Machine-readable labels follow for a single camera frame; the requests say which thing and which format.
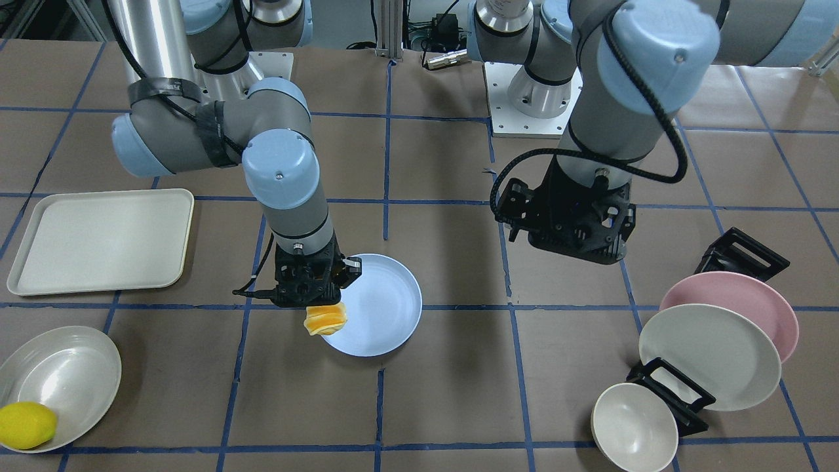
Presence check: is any blue plate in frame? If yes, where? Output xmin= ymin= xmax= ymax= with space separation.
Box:
xmin=323 ymin=254 xmax=423 ymax=357

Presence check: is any pink plate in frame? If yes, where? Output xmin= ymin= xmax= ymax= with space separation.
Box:
xmin=659 ymin=271 xmax=800 ymax=363

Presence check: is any cream plate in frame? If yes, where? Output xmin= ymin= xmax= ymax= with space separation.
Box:
xmin=638 ymin=303 xmax=781 ymax=412

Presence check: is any black dish rack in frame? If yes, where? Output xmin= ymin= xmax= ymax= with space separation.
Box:
xmin=627 ymin=227 xmax=789 ymax=437

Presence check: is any cream tray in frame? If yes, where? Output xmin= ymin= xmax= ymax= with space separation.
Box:
xmin=7 ymin=188 xmax=195 ymax=296

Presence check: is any cream bowl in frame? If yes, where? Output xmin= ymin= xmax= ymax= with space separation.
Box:
xmin=591 ymin=383 xmax=679 ymax=471

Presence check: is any beige shallow dish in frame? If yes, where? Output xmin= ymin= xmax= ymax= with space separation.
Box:
xmin=1 ymin=326 xmax=122 ymax=454

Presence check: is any yellow lemon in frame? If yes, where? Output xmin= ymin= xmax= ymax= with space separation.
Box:
xmin=1 ymin=401 xmax=58 ymax=449

